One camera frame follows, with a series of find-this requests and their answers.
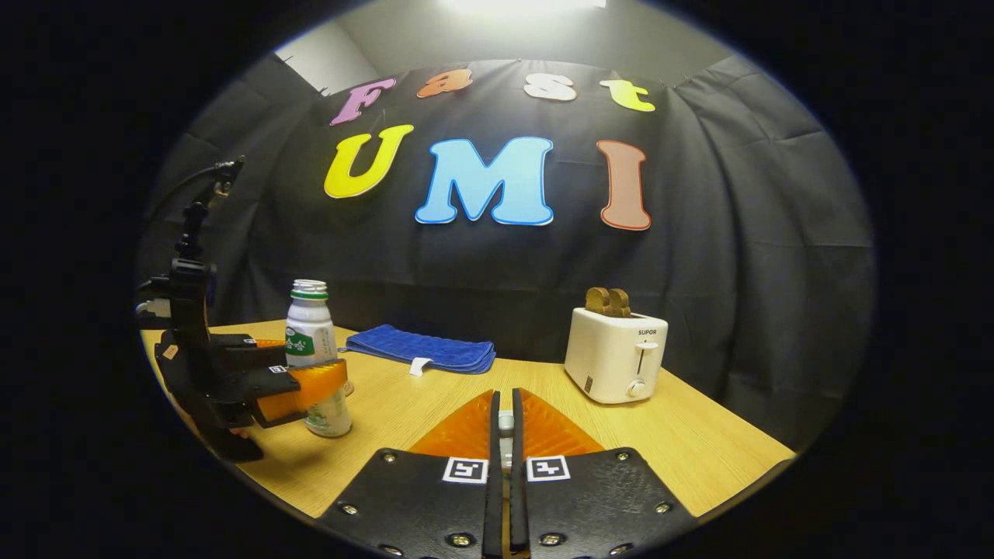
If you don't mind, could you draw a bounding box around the white water bottle green label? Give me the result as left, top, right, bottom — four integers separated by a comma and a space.
284, 279, 354, 439

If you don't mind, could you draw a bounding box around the black backdrop cloth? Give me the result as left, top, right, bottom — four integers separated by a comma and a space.
136, 53, 877, 451

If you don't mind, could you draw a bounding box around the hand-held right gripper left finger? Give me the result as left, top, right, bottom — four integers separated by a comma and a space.
318, 388, 506, 559

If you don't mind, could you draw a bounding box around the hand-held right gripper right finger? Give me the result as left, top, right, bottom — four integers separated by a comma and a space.
509, 387, 696, 559

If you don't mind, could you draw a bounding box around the ceiling light panel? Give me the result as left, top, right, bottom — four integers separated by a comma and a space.
439, 0, 606, 16

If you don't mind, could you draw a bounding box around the blue folded towel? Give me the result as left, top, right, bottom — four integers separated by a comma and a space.
339, 324, 498, 377

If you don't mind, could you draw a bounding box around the white toaster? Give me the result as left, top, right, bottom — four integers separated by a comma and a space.
565, 307, 669, 405

